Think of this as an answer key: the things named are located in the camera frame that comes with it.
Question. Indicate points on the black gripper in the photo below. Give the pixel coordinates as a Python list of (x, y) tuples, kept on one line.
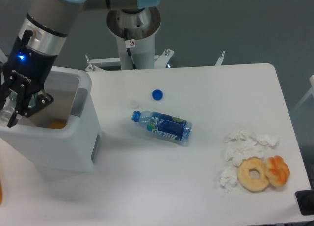
[(24, 75)]

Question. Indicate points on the clear plastic bottle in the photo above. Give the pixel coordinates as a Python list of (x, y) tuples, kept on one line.
[(9, 107)]

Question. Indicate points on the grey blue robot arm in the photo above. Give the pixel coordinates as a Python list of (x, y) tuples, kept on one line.
[(37, 46)]

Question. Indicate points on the orange item in trash can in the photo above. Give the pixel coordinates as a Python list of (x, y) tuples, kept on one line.
[(57, 125)]

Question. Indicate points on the white trash can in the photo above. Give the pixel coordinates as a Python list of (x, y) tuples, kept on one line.
[(73, 147)]

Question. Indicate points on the white bottle cap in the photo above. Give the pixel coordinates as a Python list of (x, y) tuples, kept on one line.
[(134, 105)]

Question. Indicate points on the blue bottle cap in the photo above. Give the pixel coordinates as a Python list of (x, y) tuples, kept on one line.
[(157, 94)]

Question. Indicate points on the blue label plastic bottle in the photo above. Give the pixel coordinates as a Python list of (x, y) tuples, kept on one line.
[(164, 126)]

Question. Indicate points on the orange object at left edge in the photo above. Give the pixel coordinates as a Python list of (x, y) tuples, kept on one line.
[(1, 193)]

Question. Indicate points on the small crumpled white tissue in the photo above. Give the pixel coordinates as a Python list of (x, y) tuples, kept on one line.
[(228, 179)]

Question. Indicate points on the large crumpled white tissue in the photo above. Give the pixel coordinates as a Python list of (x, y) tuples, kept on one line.
[(244, 144)]

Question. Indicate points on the orange glazed pastry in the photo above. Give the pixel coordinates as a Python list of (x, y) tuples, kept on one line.
[(277, 171)]

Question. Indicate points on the black device at edge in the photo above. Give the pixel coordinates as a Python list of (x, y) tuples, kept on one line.
[(305, 200)]

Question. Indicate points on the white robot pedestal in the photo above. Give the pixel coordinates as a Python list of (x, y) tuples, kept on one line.
[(134, 31)]

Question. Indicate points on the ring donut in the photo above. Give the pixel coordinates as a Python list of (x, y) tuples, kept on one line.
[(251, 175)]

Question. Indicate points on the white frame at right edge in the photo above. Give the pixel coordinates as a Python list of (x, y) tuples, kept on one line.
[(305, 102)]

